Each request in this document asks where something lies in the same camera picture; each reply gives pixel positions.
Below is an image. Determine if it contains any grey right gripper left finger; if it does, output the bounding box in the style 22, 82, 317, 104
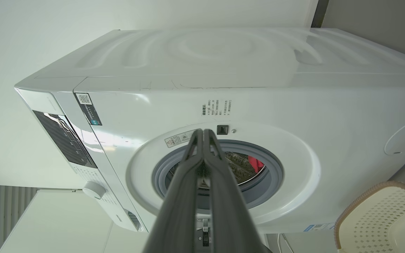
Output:
143, 129, 203, 253

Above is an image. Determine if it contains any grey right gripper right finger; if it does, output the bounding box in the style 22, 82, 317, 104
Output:
204, 129, 272, 253

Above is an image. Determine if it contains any red and white garment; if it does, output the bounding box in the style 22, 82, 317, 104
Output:
248, 156, 265, 174

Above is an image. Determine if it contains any stainless steel washing machine drum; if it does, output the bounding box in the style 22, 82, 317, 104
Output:
169, 151, 267, 185

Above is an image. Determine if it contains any white washing machine dial knob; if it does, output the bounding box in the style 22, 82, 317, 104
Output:
82, 181, 107, 200

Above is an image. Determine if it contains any black washing machine control panel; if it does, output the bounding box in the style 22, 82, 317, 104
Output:
33, 110, 98, 169

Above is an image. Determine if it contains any beige perforated laundry basket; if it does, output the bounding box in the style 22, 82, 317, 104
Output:
334, 181, 405, 253

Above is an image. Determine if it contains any metal door hinge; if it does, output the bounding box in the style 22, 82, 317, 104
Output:
198, 218, 211, 247

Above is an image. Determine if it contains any grey rubber door gasket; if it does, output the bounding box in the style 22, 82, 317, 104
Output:
152, 140, 284, 210

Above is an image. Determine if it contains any grey triangle warning sticker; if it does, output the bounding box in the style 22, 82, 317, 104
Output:
164, 129, 198, 148

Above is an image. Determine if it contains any blue energy label sticker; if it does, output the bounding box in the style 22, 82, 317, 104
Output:
303, 222, 335, 233

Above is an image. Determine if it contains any white front-load washing machine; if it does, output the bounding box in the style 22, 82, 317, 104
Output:
14, 27, 405, 234

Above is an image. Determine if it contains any black QR code sticker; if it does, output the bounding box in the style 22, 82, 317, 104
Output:
75, 92, 103, 126

